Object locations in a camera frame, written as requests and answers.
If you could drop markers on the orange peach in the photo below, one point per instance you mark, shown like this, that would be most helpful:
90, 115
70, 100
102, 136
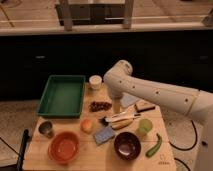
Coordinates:
87, 126

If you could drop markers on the green plastic tray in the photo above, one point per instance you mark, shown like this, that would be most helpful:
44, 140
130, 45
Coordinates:
62, 97

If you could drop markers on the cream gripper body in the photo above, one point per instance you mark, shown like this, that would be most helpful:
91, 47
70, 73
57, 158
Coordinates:
116, 105

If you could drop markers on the yellow banana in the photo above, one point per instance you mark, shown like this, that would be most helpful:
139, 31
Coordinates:
121, 124

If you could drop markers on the small metal cup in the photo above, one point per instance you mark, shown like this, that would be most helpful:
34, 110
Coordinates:
46, 129

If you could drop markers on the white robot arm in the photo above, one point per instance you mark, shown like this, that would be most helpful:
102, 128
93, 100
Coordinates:
191, 102

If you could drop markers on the black stand post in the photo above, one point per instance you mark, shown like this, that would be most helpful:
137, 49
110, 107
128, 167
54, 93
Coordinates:
24, 141

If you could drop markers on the red bowl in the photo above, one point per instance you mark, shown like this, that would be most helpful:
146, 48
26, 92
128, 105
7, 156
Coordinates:
64, 147

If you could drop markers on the wooden shelf frame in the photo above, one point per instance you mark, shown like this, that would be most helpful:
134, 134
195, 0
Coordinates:
94, 12

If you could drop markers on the light blue folded cloth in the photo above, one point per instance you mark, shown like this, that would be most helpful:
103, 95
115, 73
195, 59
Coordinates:
128, 100

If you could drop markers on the green cucumber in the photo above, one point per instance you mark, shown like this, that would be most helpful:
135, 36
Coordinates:
153, 150

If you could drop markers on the dark purple grape bunch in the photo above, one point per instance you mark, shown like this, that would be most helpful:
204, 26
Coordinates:
99, 106

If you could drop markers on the dark purple bowl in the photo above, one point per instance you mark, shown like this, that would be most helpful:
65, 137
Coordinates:
127, 146

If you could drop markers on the blue sponge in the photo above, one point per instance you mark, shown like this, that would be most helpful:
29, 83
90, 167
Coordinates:
104, 135

